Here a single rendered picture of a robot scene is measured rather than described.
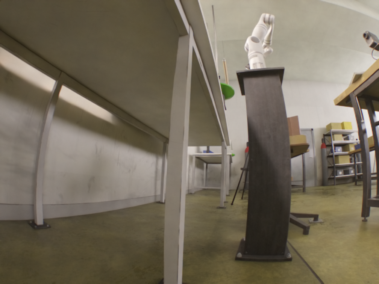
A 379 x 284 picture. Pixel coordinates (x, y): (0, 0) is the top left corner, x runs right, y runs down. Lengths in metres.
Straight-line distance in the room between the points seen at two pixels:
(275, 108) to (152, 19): 0.61
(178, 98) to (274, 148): 0.44
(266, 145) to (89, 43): 0.89
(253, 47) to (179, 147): 0.78
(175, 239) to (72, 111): 1.07
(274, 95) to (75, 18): 0.90
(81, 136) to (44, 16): 0.86
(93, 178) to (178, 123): 1.07
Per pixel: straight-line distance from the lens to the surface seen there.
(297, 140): 1.15
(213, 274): 0.65
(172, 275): 0.48
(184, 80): 0.48
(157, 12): 0.64
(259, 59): 0.97
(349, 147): 6.99
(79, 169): 1.30
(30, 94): 1.13
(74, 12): 0.74
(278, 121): 0.74
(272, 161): 0.70
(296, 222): 1.16
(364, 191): 1.37
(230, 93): 1.40
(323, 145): 6.55
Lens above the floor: 0.35
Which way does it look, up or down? 13 degrees up
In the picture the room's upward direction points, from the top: 3 degrees clockwise
